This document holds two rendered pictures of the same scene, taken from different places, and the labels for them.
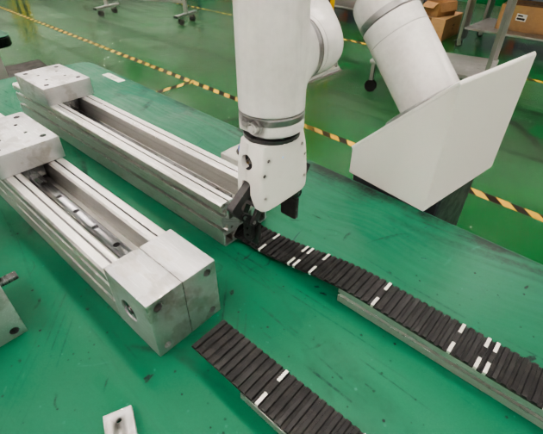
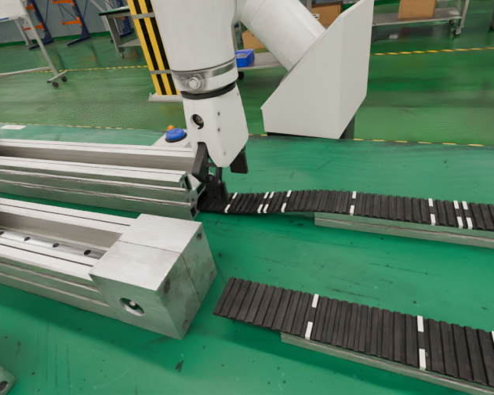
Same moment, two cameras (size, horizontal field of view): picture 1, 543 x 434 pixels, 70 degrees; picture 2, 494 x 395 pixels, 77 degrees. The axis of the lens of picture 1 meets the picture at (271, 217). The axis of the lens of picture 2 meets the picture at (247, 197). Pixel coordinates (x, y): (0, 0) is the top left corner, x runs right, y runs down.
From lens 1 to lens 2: 14 cm
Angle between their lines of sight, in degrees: 12
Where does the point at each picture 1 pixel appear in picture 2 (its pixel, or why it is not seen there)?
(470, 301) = (415, 186)
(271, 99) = (207, 45)
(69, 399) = not seen: outside the picture
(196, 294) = (196, 262)
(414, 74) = (292, 32)
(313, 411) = (361, 318)
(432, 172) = (337, 102)
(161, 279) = (158, 258)
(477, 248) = (394, 149)
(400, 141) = (303, 86)
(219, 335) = (234, 291)
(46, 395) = not seen: outside the picture
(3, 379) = not seen: outside the picture
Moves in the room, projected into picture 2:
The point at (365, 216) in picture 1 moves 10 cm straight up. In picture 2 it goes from (297, 157) to (294, 110)
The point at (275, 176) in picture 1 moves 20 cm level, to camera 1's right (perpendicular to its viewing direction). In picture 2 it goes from (227, 128) to (353, 89)
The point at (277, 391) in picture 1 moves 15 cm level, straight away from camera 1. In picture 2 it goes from (320, 316) to (264, 227)
